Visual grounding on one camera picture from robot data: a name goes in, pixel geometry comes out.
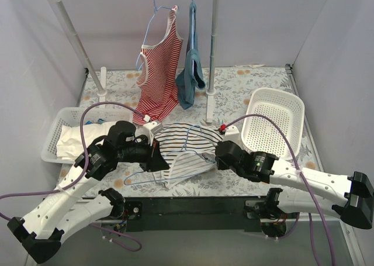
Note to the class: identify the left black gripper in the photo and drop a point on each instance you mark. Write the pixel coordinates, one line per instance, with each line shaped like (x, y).
(153, 156)

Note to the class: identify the black white striped tank top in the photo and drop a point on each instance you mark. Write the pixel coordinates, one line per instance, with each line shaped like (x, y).
(187, 155)

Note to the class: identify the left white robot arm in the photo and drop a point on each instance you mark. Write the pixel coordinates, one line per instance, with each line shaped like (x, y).
(42, 231)

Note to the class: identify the red striped tank top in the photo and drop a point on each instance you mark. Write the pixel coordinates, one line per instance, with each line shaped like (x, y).
(159, 92)

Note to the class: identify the blue tank top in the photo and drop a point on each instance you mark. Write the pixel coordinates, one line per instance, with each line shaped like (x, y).
(191, 77)

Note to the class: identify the blue item in basket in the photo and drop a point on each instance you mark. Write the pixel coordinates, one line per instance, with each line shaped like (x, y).
(99, 121)

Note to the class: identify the floral table cloth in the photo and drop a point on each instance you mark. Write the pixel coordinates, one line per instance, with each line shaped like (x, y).
(234, 87)

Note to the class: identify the white cloth in basket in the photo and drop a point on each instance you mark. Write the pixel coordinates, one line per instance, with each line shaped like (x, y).
(69, 145)

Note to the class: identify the left white plastic basket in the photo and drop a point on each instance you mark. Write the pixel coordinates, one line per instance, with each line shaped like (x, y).
(71, 117)

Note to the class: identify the white plastic basket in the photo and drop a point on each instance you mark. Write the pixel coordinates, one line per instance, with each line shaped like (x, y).
(285, 110)
(71, 117)

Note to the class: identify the right white plastic basket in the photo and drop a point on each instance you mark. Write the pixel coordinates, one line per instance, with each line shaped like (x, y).
(285, 110)

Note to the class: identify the white clothes rack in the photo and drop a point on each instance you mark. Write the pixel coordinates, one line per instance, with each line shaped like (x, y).
(100, 82)

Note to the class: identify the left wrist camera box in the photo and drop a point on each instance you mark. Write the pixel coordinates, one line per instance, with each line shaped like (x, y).
(152, 128)

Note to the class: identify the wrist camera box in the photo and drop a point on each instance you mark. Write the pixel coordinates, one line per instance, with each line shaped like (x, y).
(230, 133)
(152, 128)

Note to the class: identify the black base frame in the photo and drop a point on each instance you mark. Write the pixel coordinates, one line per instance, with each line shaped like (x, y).
(247, 213)

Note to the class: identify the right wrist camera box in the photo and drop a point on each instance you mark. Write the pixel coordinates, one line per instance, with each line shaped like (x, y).
(230, 133)

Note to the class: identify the blue wire hanger with red top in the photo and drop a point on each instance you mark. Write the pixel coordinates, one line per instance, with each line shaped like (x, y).
(156, 8)

